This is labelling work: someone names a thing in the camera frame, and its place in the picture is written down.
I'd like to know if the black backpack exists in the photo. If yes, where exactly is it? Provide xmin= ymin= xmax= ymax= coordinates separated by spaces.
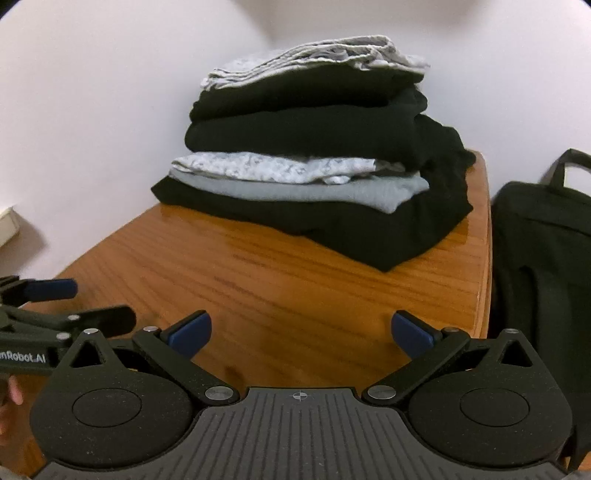
xmin=488 ymin=148 xmax=591 ymax=472

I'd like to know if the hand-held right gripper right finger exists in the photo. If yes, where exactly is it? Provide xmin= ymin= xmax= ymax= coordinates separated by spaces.
xmin=361 ymin=310 xmax=537 ymax=409

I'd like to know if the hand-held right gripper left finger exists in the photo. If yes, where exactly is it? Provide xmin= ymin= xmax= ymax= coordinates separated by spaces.
xmin=54 ymin=309 xmax=242 ymax=409

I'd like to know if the folded white patterned garment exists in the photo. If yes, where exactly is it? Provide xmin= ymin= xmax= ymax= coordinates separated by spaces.
xmin=170 ymin=151 xmax=420 ymax=185

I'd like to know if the person's left hand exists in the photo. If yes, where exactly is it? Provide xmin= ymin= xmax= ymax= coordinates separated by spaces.
xmin=0 ymin=375 xmax=26 ymax=446

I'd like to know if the beige window sill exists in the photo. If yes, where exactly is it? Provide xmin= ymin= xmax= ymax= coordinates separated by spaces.
xmin=0 ymin=206 xmax=20 ymax=247

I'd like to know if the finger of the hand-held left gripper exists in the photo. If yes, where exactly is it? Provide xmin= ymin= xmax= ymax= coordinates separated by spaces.
xmin=24 ymin=278 xmax=79 ymax=302
xmin=47 ymin=305 xmax=138 ymax=341

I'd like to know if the white patterned garment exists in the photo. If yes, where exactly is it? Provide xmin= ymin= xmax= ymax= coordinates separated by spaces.
xmin=199 ymin=34 xmax=432 ymax=92
xmin=170 ymin=151 xmax=420 ymax=185

